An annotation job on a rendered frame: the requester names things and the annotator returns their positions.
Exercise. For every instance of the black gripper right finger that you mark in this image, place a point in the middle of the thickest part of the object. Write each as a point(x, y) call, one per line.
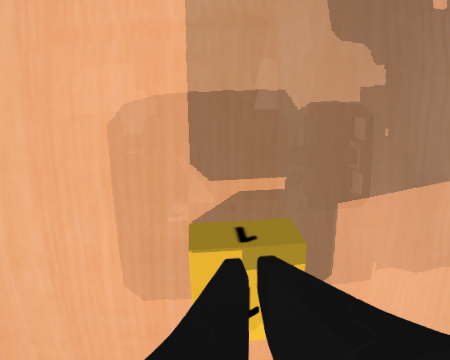
point(308, 319)

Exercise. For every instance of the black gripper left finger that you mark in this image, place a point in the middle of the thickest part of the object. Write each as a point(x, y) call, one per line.
point(216, 327)

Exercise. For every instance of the yellow digit block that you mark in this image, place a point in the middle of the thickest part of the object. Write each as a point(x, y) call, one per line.
point(212, 243)

